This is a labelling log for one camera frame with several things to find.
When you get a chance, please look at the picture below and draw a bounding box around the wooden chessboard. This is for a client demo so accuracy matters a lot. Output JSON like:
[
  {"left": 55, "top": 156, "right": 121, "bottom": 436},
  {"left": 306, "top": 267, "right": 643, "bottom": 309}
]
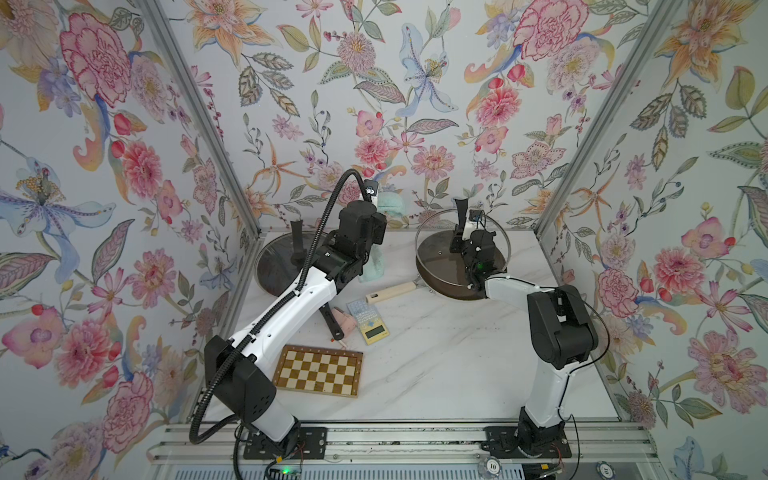
[{"left": 272, "top": 345, "right": 364, "bottom": 398}]

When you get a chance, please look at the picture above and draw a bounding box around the glass pot lid black handle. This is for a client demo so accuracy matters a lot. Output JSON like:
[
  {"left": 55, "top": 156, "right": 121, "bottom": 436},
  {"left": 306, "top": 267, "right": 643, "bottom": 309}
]
[{"left": 415, "top": 198, "right": 511, "bottom": 294}]

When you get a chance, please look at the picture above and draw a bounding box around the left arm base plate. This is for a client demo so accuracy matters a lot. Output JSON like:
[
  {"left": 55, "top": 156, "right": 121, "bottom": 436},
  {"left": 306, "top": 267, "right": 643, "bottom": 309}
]
[{"left": 243, "top": 426, "right": 328, "bottom": 461}]

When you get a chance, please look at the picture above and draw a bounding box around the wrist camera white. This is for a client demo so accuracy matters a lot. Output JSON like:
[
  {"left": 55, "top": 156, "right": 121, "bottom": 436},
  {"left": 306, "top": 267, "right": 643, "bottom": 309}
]
[
  {"left": 459, "top": 209, "right": 486, "bottom": 240},
  {"left": 362, "top": 179, "right": 379, "bottom": 207}
]

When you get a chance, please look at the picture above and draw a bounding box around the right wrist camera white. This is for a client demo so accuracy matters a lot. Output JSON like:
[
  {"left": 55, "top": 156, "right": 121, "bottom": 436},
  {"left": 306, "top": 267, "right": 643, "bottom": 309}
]
[{"left": 459, "top": 209, "right": 486, "bottom": 240}]

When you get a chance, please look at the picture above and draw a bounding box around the pink small object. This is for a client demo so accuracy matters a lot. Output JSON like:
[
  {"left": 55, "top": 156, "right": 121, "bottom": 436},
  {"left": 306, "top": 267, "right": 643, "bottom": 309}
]
[{"left": 332, "top": 308, "right": 358, "bottom": 339}]

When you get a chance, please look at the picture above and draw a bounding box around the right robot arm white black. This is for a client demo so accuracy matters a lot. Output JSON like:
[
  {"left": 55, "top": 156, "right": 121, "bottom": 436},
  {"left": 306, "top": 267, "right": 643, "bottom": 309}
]
[{"left": 450, "top": 226, "right": 599, "bottom": 456}]

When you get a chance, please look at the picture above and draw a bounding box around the brown frying pan cream handle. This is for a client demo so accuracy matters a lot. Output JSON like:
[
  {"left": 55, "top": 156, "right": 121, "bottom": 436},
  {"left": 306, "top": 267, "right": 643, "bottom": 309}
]
[{"left": 365, "top": 230, "right": 485, "bottom": 304}]

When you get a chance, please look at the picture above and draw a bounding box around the yellow blue calculator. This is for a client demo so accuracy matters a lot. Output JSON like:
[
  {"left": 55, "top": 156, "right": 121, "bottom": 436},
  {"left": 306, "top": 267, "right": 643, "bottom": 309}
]
[{"left": 347, "top": 299, "right": 389, "bottom": 345}]

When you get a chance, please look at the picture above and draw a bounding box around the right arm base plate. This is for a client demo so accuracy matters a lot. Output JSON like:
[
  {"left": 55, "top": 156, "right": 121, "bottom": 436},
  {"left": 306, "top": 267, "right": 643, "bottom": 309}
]
[{"left": 480, "top": 423, "right": 573, "bottom": 460}]

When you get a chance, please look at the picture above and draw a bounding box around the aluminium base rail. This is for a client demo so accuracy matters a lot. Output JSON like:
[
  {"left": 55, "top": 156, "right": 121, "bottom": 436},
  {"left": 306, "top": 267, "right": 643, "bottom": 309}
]
[{"left": 148, "top": 420, "right": 658, "bottom": 467}]

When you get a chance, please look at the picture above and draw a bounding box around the glass wok lid black handle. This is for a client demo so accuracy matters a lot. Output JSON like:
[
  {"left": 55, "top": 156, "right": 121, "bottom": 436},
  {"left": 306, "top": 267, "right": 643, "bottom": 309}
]
[{"left": 256, "top": 220, "right": 315, "bottom": 297}]

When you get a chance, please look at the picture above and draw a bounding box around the light green cleaning cloth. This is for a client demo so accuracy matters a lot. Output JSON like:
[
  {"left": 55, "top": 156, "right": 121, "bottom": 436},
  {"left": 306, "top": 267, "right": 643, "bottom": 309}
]
[{"left": 360, "top": 190, "right": 407, "bottom": 283}]

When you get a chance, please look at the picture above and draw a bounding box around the black corrugated cable hose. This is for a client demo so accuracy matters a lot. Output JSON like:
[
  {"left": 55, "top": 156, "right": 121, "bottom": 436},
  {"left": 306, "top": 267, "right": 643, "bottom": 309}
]
[{"left": 188, "top": 169, "right": 371, "bottom": 446}]

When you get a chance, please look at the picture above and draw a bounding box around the black wok with handle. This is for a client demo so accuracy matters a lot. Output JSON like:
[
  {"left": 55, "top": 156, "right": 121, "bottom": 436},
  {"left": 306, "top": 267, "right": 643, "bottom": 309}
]
[{"left": 256, "top": 227, "right": 345, "bottom": 341}]

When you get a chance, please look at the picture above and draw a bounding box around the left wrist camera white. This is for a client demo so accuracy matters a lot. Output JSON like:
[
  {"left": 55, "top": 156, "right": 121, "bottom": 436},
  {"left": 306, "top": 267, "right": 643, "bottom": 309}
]
[{"left": 362, "top": 179, "right": 379, "bottom": 207}]

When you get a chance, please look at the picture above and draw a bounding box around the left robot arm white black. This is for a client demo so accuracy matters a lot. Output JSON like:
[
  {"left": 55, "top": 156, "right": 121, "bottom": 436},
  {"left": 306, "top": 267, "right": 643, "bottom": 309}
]
[{"left": 189, "top": 200, "right": 387, "bottom": 455}]

